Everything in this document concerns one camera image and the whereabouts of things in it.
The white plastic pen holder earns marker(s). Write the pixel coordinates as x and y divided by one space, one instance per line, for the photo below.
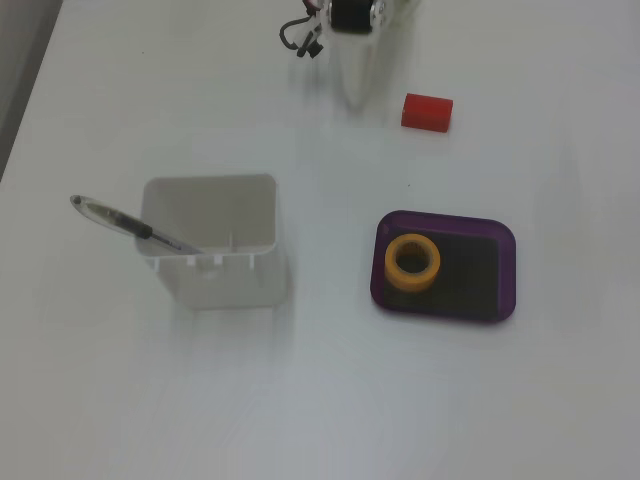
225 280

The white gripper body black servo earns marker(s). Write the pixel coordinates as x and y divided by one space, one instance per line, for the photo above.
353 11

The black ballpoint pen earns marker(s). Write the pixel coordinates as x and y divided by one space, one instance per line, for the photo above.
115 217

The purple metal tray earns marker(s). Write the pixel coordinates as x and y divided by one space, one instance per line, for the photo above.
480 270

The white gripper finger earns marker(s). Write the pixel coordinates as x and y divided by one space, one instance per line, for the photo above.
352 70

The red rectangular block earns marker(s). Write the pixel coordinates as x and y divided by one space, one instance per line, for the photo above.
426 112

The yellow tape roll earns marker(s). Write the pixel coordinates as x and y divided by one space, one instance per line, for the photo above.
397 275

